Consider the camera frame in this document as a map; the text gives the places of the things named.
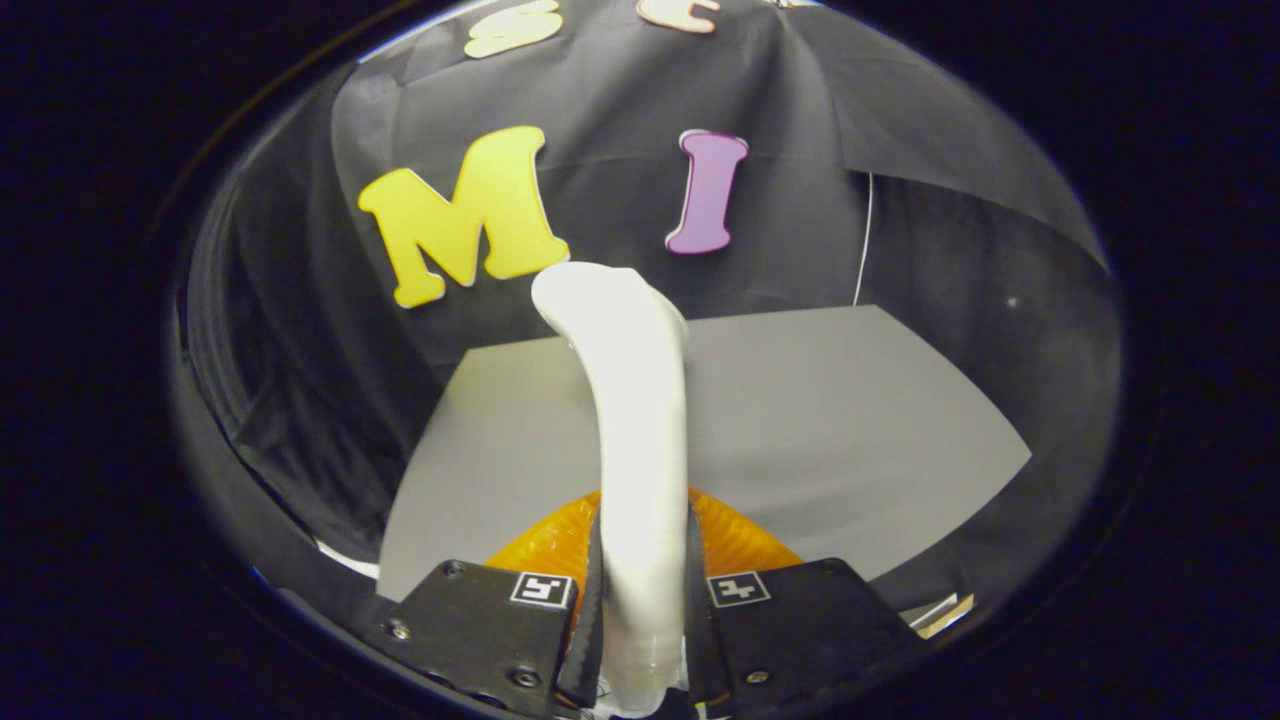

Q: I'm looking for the black backdrop cloth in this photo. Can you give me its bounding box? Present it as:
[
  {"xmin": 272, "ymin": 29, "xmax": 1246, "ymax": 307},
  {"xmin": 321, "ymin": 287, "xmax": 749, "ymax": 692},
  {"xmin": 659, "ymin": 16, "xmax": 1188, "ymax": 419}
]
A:
[{"xmin": 175, "ymin": 0, "xmax": 1121, "ymax": 621}]

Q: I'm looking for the white garment steamer nozzle with hose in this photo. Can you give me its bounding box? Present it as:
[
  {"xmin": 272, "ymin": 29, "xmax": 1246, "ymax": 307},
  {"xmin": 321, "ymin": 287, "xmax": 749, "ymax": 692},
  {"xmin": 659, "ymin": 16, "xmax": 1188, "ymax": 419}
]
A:
[{"xmin": 530, "ymin": 261, "xmax": 691, "ymax": 717}]

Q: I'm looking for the cardboard box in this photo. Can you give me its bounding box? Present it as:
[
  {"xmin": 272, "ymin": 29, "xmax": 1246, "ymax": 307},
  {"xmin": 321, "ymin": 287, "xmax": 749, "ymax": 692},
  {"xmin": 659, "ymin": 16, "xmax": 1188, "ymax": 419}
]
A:
[{"xmin": 905, "ymin": 592, "xmax": 976, "ymax": 641}]

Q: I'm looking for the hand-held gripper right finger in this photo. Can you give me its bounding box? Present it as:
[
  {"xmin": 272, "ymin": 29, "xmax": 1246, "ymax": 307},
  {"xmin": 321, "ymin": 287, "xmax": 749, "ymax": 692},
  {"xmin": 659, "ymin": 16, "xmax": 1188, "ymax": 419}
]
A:
[{"xmin": 683, "ymin": 487, "xmax": 926, "ymax": 716}]

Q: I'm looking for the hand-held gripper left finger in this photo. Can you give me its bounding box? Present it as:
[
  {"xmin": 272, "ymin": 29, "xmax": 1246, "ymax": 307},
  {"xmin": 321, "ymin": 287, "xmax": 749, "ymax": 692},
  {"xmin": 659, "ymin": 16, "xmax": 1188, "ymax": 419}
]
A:
[{"xmin": 350, "ymin": 488, "xmax": 606, "ymax": 717}]

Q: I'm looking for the grey cabinet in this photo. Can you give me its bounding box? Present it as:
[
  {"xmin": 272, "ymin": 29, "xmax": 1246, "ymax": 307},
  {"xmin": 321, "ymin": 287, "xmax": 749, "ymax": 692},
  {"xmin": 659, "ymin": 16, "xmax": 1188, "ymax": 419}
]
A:
[{"xmin": 378, "ymin": 305, "xmax": 1033, "ymax": 603}]

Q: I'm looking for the black jacket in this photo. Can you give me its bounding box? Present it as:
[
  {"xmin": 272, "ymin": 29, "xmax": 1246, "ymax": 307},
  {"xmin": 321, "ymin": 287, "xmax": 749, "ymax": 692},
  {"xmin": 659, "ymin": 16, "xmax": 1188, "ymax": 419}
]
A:
[{"xmin": 180, "ymin": 90, "xmax": 446, "ymax": 561}]

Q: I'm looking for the thin white wall cable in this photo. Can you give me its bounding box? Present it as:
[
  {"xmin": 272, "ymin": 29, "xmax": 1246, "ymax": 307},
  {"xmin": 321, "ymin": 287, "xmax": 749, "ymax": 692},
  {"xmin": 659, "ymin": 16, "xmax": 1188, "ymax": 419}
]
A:
[{"xmin": 853, "ymin": 172, "xmax": 876, "ymax": 307}]

